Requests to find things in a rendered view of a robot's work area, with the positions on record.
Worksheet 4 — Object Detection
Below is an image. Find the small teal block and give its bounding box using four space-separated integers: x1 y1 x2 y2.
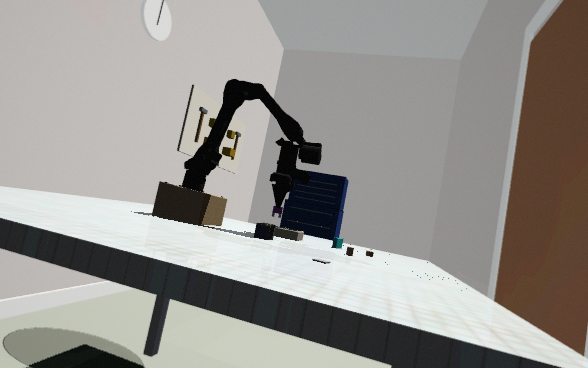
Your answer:
332 238 343 248

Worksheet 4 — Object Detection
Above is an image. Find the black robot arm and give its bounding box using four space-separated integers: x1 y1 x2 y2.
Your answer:
179 79 322 193

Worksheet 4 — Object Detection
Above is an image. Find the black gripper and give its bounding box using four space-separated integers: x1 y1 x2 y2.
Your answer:
270 158 296 208

